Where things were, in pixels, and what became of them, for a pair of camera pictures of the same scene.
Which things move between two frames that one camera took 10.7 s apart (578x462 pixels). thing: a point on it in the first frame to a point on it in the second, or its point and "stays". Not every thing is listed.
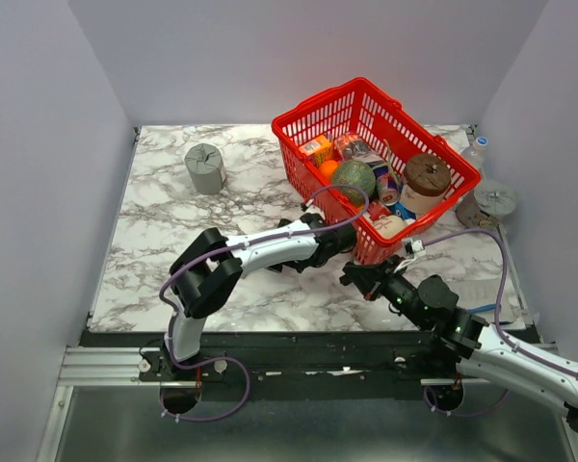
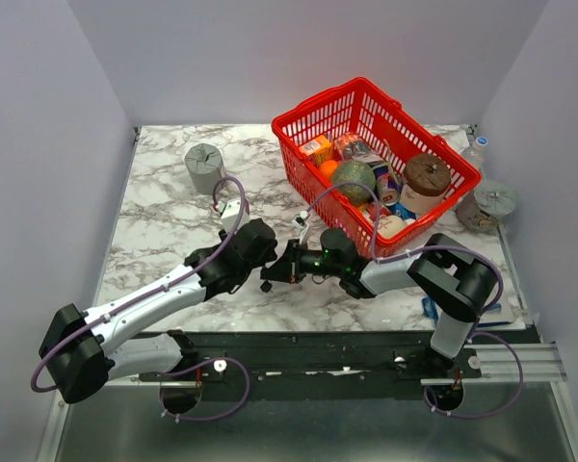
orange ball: x=328 y=167 stays
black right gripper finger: x=354 y=272 to x=280 y=271
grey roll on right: x=486 y=206 stays
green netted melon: x=355 y=180 stays
